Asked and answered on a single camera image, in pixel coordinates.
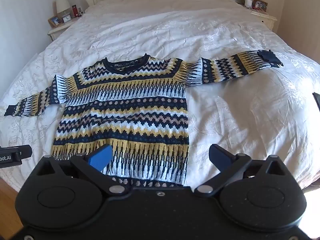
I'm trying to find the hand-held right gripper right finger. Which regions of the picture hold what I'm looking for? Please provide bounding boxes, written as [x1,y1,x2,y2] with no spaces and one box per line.
[194,144,288,197]

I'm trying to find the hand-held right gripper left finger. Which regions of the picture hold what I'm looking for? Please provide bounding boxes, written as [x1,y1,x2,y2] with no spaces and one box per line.
[36,144,130,197]

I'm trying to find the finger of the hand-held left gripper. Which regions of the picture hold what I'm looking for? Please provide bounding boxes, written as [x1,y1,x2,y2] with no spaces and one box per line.
[17,144,33,160]

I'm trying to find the navy yellow patterned knit sweater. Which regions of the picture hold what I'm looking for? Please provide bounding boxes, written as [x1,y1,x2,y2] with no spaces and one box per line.
[4,51,284,188]

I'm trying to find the cream nightstand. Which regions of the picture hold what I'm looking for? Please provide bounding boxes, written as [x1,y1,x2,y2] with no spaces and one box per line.
[47,17,86,42]
[239,4,278,30]

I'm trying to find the white embroidered bed duvet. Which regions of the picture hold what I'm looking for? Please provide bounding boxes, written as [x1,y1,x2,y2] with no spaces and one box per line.
[0,0,320,193]

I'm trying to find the white table lamp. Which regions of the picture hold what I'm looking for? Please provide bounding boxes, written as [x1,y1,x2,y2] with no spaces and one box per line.
[55,0,71,17]

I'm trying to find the wooden photo frame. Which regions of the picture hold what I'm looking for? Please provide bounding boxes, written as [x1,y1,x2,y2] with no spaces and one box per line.
[48,15,62,28]
[253,0,269,12]

